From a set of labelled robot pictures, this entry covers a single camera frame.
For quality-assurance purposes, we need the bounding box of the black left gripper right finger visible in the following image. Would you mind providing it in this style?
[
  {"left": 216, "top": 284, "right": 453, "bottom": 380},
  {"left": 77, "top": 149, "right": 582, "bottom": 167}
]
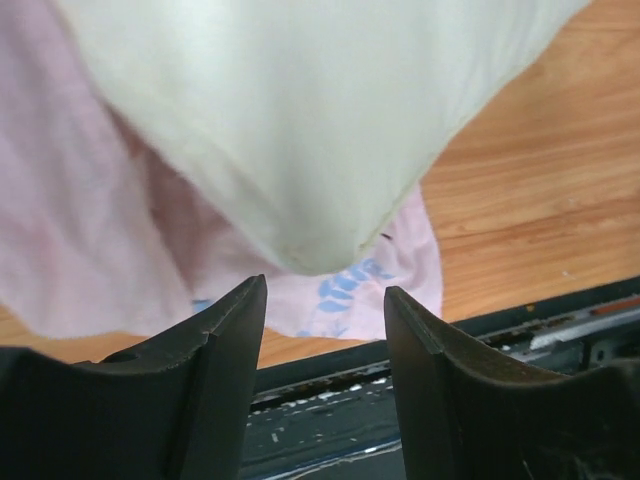
[{"left": 384, "top": 287, "right": 639, "bottom": 479}]

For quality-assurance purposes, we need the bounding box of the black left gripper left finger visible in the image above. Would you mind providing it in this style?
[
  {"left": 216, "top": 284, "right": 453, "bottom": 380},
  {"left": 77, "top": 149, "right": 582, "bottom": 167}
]
[{"left": 1, "top": 276, "right": 267, "bottom": 479}]

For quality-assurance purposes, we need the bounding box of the pink blue printed pillowcase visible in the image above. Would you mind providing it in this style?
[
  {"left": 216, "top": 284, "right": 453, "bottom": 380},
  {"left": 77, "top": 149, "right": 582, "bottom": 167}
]
[{"left": 1, "top": 1, "right": 444, "bottom": 340}]

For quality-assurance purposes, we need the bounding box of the cream white pillow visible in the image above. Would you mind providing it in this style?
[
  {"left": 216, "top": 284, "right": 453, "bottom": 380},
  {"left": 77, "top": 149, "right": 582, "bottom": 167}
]
[{"left": 57, "top": 1, "right": 583, "bottom": 275}]

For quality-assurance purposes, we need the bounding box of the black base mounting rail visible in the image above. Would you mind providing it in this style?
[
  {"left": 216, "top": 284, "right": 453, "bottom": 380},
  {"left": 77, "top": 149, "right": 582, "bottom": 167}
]
[{"left": 241, "top": 278, "right": 639, "bottom": 479}]

